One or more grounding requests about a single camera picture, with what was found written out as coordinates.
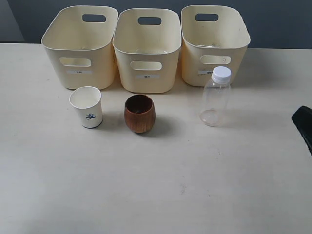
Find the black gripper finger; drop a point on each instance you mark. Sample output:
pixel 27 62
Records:
pixel 302 119

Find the clear plastic bottle white cap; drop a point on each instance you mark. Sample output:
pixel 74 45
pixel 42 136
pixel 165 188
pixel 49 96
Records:
pixel 215 96

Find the brown wooden cup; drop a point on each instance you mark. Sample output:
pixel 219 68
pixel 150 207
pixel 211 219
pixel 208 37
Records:
pixel 139 113

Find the white paper cup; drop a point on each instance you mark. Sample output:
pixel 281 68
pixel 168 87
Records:
pixel 87 103

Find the right cream plastic bin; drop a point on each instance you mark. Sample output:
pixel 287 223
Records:
pixel 213 35

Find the cream plastic bin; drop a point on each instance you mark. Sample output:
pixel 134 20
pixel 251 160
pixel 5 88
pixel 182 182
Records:
pixel 147 44
pixel 78 43
pixel 213 35

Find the middle cream plastic bin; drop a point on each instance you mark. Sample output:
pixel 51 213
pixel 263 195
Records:
pixel 147 44

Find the left cream plastic bin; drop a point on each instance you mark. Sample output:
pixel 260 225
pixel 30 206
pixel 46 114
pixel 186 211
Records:
pixel 78 43

